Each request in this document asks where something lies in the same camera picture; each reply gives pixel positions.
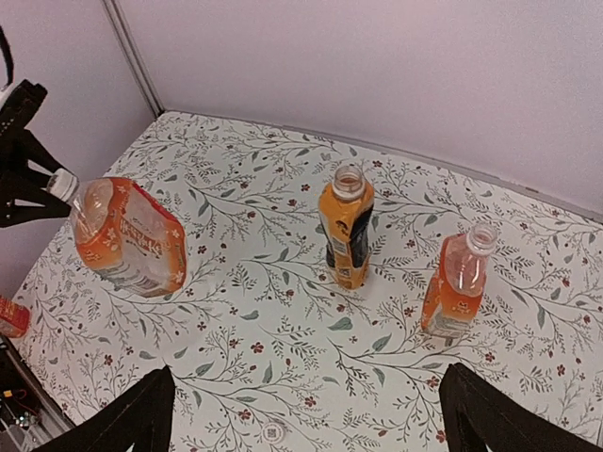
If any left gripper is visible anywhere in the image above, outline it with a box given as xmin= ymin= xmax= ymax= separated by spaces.
xmin=1 ymin=80 xmax=71 ymax=228

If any orange bottle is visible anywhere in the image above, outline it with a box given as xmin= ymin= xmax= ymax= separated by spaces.
xmin=421 ymin=222 xmax=497 ymax=339
xmin=47 ymin=169 xmax=187 ymax=298
xmin=0 ymin=297 xmax=31 ymax=338

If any left metal frame post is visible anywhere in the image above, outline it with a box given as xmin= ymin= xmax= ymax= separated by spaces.
xmin=101 ymin=0 xmax=165 ymax=119

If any yellow dark-label bottle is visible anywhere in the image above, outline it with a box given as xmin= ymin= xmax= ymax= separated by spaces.
xmin=318 ymin=164 xmax=374 ymax=290

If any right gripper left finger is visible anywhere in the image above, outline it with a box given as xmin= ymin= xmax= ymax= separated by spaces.
xmin=38 ymin=366 xmax=175 ymax=452

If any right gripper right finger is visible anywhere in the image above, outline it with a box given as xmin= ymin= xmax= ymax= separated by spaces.
xmin=439 ymin=363 xmax=601 ymax=452

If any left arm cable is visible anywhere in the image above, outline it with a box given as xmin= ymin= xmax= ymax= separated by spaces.
xmin=0 ymin=25 xmax=15 ymax=89

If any floral tablecloth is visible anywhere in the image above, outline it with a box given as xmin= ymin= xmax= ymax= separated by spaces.
xmin=17 ymin=112 xmax=602 ymax=451

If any aluminium front rail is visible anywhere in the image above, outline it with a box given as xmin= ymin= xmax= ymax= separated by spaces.
xmin=1 ymin=336 xmax=74 ymax=452

